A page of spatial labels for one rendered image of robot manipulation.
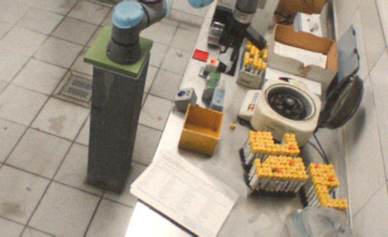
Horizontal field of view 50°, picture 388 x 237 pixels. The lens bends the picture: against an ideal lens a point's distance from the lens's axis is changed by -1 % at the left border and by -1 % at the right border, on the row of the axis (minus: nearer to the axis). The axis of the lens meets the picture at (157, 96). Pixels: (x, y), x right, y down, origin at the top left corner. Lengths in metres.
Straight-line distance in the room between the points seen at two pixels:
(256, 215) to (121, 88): 0.77
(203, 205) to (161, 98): 1.64
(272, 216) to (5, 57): 2.31
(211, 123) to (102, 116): 0.59
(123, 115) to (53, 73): 1.23
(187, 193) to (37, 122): 1.53
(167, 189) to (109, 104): 0.64
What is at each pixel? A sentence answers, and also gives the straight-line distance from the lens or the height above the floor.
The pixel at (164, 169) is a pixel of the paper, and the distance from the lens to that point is 1.43.
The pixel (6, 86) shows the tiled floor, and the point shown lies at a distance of 2.98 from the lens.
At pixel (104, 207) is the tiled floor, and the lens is 2.36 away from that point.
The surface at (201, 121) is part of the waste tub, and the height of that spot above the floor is 0.91.
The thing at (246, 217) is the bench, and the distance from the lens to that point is 1.43.
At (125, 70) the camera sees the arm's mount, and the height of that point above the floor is 0.90.
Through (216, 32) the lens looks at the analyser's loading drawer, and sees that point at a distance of 2.02.
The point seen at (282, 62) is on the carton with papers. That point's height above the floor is 0.99.
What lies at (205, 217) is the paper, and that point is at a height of 0.89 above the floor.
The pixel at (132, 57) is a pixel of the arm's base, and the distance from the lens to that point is 1.75.
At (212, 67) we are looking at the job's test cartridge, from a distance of 1.78.
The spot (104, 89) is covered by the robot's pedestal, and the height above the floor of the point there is 0.76.
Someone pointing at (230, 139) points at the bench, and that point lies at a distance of 1.61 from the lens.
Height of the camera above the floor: 2.03
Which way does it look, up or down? 44 degrees down
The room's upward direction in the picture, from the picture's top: 12 degrees clockwise
